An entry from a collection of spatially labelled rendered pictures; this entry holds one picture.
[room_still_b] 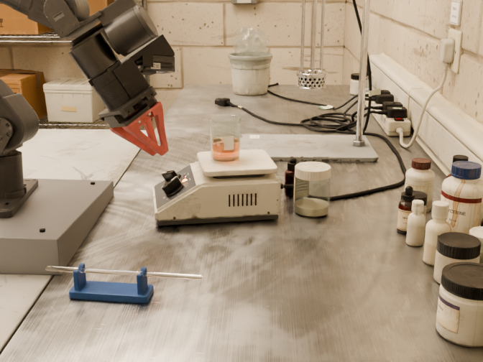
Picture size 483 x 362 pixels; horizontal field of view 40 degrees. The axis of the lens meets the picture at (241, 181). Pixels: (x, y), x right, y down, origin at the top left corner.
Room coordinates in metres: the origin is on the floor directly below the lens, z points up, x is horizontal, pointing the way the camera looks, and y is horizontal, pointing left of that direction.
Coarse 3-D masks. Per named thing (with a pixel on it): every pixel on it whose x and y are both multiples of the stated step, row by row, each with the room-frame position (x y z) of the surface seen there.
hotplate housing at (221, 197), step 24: (192, 168) 1.07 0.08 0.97; (192, 192) 0.98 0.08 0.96; (216, 192) 0.98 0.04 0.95; (240, 192) 0.99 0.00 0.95; (264, 192) 0.99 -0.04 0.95; (168, 216) 0.97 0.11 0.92; (192, 216) 0.98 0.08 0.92; (216, 216) 0.98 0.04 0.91; (240, 216) 0.99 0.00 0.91; (264, 216) 1.00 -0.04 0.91
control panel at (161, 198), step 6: (186, 168) 1.09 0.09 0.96; (180, 174) 1.07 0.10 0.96; (186, 174) 1.06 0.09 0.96; (192, 174) 1.04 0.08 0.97; (180, 180) 1.04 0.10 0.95; (186, 180) 1.02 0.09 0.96; (192, 180) 1.01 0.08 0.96; (156, 186) 1.08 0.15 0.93; (162, 186) 1.06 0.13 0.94; (186, 186) 1.00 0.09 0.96; (192, 186) 0.99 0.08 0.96; (156, 192) 1.05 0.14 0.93; (162, 192) 1.03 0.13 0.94; (180, 192) 0.99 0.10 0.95; (156, 198) 1.02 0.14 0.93; (162, 198) 1.00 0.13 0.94; (168, 198) 0.99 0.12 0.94; (174, 198) 0.98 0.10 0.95; (156, 204) 0.99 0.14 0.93; (162, 204) 0.98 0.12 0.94
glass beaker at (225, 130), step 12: (216, 120) 1.03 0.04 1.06; (228, 120) 1.03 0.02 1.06; (240, 120) 1.04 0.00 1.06; (216, 132) 1.03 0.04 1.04; (228, 132) 1.03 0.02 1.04; (240, 132) 1.05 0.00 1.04; (216, 144) 1.03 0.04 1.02; (228, 144) 1.03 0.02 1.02; (240, 144) 1.05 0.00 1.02; (216, 156) 1.03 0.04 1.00; (228, 156) 1.03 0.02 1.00; (240, 156) 1.05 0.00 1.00
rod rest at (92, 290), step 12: (84, 264) 0.76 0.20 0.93; (84, 276) 0.76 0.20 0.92; (72, 288) 0.74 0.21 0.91; (84, 288) 0.74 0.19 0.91; (96, 288) 0.74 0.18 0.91; (108, 288) 0.74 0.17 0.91; (120, 288) 0.74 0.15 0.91; (132, 288) 0.74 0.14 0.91; (144, 288) 0.74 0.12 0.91; (96, 300) 0.73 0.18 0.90; (108, 300) 0.73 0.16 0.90; (120, 300) 0.73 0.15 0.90; (132, 300) 0.72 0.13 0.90; (144, 300) 0.72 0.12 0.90
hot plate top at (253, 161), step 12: (204, 156) 1.07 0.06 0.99; (252, 156) 1.07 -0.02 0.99; (264, 156) 1.07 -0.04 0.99; (204, 168) 1.00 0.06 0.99; (216, 168) 1.00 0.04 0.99; (228, 168) 1.00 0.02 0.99; (240, 168) 1.00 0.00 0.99; (252, 168) 1.00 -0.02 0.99; (264, 168) 1.00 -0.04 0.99; (276, 168) 1.01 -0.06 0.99
